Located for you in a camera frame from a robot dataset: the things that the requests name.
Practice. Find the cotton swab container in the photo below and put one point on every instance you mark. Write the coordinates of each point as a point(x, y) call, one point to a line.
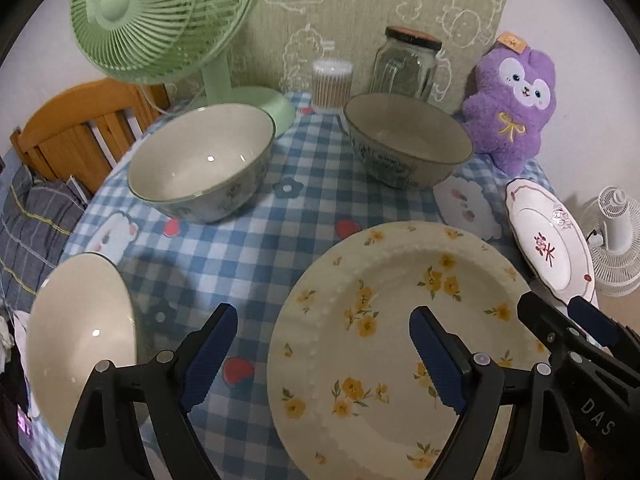
point(331, 90)

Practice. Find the purple plush toy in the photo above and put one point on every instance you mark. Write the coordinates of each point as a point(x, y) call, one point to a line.
point(505, 125)

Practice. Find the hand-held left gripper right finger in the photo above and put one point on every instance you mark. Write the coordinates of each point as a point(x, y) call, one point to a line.
point(435, 355)

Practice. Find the plain cream bowl green rim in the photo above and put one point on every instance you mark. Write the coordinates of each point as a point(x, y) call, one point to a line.
point(80, 340)

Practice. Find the grey plaid pillow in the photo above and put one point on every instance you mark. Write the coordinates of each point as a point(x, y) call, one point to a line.
point(35, 220)

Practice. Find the blue checkered tablecloth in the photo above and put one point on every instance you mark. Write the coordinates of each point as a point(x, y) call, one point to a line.
point(300, 200)

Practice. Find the floral grey-green bowl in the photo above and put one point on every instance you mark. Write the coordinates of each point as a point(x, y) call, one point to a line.
point(200, 160)

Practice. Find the glass jar with lid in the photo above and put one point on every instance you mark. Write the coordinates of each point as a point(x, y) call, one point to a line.
point(400, 70)

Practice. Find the yellow flower plate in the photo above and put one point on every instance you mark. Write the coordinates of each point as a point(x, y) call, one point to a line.
point(350, 360)

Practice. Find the green cartoon wall mat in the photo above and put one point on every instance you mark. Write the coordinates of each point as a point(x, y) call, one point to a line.
point(350, 5)

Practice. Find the wooden bed headboard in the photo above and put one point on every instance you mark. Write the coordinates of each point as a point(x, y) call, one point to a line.
point(55, 130)

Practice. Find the white crumpled cloth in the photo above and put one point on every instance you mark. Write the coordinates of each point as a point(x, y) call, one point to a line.
point(12, 332)

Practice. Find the green desk fan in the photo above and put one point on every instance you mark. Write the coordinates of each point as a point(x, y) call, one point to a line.
point(115, 5)

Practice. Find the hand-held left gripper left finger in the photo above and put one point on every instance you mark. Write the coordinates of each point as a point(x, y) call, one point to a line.
point(210, 355)

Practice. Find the white plate red flower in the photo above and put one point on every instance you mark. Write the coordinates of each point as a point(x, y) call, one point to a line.
point(540, 230)

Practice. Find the blue patterned bowl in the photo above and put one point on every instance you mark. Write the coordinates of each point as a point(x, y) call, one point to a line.
point(400, 130)

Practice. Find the white floor fan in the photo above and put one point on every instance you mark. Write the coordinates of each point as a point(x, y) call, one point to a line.
point(615, 230)

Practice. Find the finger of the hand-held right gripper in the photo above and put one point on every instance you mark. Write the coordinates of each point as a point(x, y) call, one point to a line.
point(592, 317)
point(595, 390)

